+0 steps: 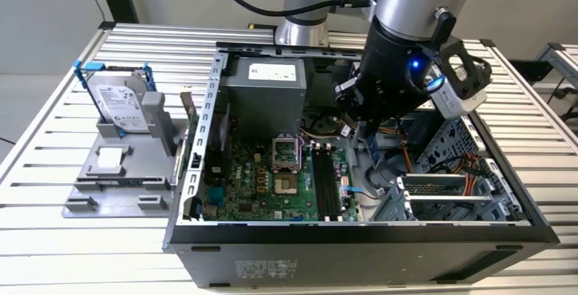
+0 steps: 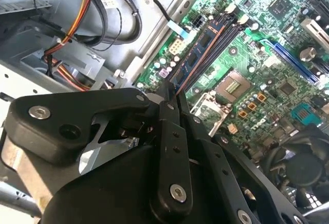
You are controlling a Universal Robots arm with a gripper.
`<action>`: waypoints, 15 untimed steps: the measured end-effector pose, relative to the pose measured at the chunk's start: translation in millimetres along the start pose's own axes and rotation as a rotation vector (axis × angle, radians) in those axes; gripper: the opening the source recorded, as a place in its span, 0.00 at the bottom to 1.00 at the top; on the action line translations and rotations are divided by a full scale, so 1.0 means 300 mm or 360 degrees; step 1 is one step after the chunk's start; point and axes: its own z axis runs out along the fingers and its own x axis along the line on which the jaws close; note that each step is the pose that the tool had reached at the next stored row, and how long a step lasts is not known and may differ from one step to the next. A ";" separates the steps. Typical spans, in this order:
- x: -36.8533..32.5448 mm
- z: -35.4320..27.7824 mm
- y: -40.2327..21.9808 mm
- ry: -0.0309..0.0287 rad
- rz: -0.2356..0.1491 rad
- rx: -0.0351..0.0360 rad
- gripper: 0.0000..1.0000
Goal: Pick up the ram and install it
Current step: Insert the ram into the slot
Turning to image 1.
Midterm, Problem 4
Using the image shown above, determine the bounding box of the black camera bracket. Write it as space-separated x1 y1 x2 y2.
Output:
440 41 493 99

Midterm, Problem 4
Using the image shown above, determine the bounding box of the black table bracket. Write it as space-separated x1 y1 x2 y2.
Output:
509 58 556 83

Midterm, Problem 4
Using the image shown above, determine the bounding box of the black PC case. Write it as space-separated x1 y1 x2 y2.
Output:
161 41 561 289

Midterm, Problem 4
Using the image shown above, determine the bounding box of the blue expansion slot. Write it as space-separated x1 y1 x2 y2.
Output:
207 187 228 207

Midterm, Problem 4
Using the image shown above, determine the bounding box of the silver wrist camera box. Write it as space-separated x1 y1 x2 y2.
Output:
429 71 490 120

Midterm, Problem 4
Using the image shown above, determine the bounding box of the neighbouring metal slat table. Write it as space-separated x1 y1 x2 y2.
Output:
540 41 578 88

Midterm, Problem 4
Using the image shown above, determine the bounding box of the metal socket cover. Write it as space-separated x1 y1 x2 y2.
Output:
270 133 304 173

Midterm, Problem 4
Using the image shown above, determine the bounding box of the grey metal disk bay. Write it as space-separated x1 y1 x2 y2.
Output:
374 173 525 223

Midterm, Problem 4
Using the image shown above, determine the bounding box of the silver CPU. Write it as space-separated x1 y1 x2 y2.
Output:
97 147 125 169

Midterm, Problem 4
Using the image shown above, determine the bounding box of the hard disk in blue carrier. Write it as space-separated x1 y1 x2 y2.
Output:
71 58 158 137

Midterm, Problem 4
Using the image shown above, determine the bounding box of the thin wire locking lever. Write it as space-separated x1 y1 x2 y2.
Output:
296 131 305 173

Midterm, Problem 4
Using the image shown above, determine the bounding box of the orange wire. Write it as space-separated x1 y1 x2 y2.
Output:
400 139 416 174

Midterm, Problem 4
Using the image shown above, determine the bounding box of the dark RAM stick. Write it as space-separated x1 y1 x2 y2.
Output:
366 129 385 176
97 178 147 187

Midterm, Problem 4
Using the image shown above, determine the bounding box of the black RAM slot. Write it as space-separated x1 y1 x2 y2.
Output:
312 143 330 221
324 143 344 221

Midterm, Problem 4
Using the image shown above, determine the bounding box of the red yellow wire bundle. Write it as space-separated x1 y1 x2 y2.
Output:
460 154 485 197

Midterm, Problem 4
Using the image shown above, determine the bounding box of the grey power supply unit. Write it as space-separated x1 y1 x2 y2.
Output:
219 56 309 140

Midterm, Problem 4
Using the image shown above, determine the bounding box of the green motherboard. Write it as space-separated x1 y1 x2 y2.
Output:
203 132 362 222

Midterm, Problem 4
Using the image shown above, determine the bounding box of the grey parts rack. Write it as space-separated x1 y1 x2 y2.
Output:
61 90 197 219

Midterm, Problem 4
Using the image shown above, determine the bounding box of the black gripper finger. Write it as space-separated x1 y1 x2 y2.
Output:
334 76 362 120

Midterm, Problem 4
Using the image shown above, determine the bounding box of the CPU socket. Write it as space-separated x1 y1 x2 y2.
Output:
273 171 304 196

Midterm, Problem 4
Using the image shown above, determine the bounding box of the green graphics card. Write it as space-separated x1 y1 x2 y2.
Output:
173 89 203 187

